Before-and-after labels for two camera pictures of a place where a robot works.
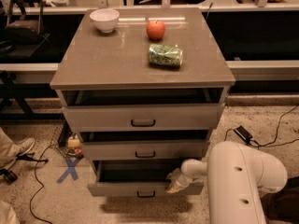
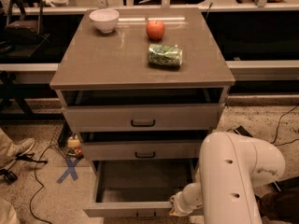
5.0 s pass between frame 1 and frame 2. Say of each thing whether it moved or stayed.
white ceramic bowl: stayed
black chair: stayed
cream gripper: moved
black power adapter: stayed
